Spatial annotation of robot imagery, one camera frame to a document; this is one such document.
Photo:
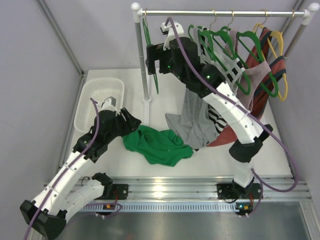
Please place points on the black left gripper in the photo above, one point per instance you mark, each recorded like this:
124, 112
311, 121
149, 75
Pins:
124, 119

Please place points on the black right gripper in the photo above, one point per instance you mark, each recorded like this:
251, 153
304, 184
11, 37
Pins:
153, 54

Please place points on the green tank top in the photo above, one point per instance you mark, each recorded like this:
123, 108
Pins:
158, 147

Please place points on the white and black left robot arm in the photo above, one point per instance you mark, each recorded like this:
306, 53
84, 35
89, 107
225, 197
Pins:
50, 211

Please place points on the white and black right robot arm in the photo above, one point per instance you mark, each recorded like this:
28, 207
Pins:
210, 85

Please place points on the green hanger with striped top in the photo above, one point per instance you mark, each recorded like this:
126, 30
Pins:
220, 39

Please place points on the grey tank top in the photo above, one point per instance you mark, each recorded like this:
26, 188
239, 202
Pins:
187, 125

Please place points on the black white striped tank top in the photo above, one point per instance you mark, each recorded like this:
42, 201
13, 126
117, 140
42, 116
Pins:
210, 118

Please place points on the green hanger with pink top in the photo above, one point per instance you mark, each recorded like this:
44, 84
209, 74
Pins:
252, 47

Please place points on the pink tank top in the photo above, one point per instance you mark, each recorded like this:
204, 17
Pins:
243, 77

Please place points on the rust red tank top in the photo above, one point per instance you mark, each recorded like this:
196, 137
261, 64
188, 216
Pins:
266, 79

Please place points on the white plastic basket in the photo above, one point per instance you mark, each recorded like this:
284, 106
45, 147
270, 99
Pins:
97, 89

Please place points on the metal clothes rack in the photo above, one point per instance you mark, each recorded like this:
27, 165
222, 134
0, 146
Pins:
138, 13

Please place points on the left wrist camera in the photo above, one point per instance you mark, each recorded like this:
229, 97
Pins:
109, 104

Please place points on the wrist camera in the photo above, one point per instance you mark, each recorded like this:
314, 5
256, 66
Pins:
109, 104
167, 29

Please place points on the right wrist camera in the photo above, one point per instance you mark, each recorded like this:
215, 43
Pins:
167, 29

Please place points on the grey slotted cable duct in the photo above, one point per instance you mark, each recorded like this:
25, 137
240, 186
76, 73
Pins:
171, 207

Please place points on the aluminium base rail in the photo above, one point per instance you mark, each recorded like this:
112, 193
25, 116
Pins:
169, 189

